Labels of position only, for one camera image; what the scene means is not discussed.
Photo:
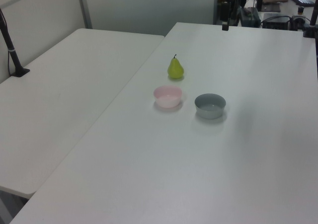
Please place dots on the dark robot gripper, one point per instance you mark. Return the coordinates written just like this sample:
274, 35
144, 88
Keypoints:
225, 11

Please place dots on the green pear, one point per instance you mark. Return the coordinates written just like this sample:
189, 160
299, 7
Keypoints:
176, 70

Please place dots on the grey plastic bowl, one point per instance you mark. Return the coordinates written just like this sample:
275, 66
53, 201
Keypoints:
210, 108

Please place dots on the pink plastic bowl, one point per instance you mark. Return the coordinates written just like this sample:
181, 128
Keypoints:
167, 101

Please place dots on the dark green box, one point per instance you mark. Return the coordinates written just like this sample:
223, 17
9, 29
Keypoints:
251, 16

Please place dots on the black electronics box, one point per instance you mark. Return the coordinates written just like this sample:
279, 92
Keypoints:
275, 22

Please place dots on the small device with black knob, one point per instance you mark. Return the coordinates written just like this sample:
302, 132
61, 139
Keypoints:
299, 15

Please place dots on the white side table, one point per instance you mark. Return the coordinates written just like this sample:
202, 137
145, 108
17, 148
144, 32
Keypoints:
62, 97

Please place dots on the black pole with white band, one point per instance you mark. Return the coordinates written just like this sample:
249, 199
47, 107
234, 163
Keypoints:
11, 51

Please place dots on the black clamped camera pole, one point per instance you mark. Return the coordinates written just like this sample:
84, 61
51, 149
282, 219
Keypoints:
311, 22

